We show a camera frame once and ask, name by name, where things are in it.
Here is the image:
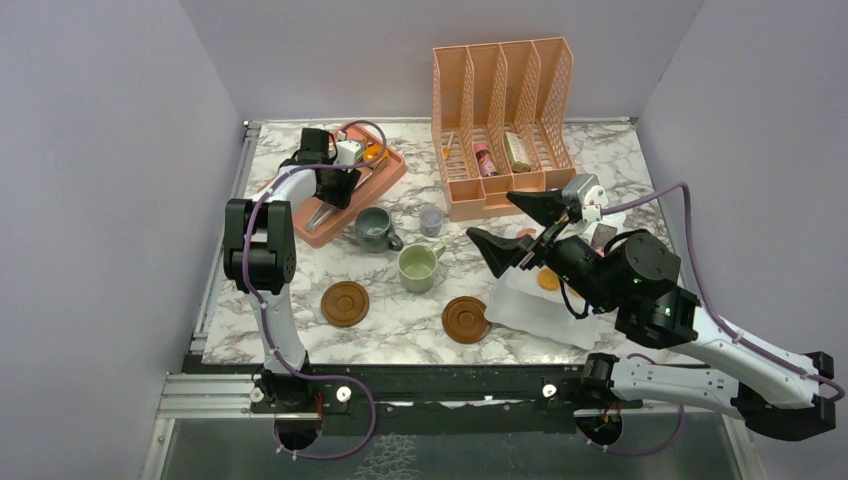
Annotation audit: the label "pink snowball cake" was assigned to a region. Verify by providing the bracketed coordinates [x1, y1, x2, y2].
[515, 228, 536, 239]

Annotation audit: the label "orange glazed donut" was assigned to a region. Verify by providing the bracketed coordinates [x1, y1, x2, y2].
[363, 144, 389, 169]

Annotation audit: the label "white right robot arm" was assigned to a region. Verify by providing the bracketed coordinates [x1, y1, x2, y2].
[467, 174, 845, 441]

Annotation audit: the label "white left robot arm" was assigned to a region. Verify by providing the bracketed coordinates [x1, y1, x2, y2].
[223, 163, 370, 411]

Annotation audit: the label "dark blue-green ceramic mug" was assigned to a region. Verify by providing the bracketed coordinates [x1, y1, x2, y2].
[355, 207, 404, 253]

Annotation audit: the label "pink dessert tray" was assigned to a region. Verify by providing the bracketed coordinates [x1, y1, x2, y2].
[293, 120, 407, 248]

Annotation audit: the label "white tiered dessert stand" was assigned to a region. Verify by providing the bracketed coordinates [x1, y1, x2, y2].
[486, 213, 626, 350]

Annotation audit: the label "tan box in organizer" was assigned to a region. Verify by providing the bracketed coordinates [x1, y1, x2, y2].
[504, 131, 532, 173]

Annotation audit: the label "pink bottle in organizer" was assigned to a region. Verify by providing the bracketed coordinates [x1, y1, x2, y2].
[473, 142, 500, 178]

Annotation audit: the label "right brown wooden coaster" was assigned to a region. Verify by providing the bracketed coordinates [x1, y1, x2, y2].
[442, 296, 491, 344]

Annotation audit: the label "brown wooden coaster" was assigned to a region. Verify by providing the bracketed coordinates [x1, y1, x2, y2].
[320, 281, 370, 328]
[442, 296, 491, 344]

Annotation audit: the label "light green ceramic mug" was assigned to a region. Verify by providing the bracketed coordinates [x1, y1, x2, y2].
[398, 241, 446, 294]

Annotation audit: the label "pink mesh file organizer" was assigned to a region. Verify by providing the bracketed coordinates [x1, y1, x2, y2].
[431, 37, 577, 222]

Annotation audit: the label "left brown wooden coaster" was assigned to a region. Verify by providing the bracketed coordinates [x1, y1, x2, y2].
[320, 281, 370, 328]

